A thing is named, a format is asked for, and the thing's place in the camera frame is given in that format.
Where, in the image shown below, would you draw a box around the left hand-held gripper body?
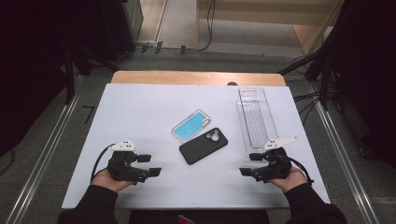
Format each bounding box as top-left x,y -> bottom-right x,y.
106,139 -> 150,185

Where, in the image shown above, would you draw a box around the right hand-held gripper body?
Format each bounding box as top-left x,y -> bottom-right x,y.
251,136 -> 300,184

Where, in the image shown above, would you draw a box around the clear plastic tray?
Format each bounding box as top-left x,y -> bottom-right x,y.
235,87 -> 279,161

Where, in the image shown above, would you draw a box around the black phone case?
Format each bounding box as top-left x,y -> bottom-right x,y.
178,127 -> 229,166

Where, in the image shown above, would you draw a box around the blue phone case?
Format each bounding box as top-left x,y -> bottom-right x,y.
171,108 -> 212,144

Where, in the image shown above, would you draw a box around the person's left hand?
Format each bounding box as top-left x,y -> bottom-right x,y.
91,169 -> 138,193

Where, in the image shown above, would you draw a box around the person's right hand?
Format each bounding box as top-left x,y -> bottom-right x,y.
268,166 -> 308,194

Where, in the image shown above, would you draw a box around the person's lap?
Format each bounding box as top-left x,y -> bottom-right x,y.
128,209 -> 271,224

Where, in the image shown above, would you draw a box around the wooden table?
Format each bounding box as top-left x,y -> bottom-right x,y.
110,70 -> 287,88

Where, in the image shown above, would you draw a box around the black stand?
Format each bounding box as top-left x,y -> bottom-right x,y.
278,49 -> 332,111
62,43 -> 120,105

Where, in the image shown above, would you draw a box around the black cabinet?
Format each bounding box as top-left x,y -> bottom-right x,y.
99,0 -> 145,62

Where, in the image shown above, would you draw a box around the black curtain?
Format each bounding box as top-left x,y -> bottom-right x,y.
323,0 -> 396,169
0,0 -> 104,158

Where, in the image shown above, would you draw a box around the light wooden furniture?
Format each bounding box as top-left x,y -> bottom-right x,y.
195,0 -> 345,56

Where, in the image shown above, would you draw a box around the left hand-held gripper cable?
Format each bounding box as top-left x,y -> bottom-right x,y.
90,143 -> 117,185

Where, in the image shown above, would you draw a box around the hand-held gripper cable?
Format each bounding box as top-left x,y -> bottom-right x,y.
90,143 -> 117,185
289,157 -> 315,185

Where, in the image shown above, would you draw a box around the right hand-held gripper cable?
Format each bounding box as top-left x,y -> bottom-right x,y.
289,157 -> 315,185

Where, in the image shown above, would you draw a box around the black floor cables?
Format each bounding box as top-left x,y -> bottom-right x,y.
292,90 -> 325,124

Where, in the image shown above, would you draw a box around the metal floor rail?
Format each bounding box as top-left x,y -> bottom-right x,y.
312,101 -> 381,224
5,92 -> 80,224

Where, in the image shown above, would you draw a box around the black hanging cable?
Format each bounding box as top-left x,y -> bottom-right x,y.
199,0 -> 217,51

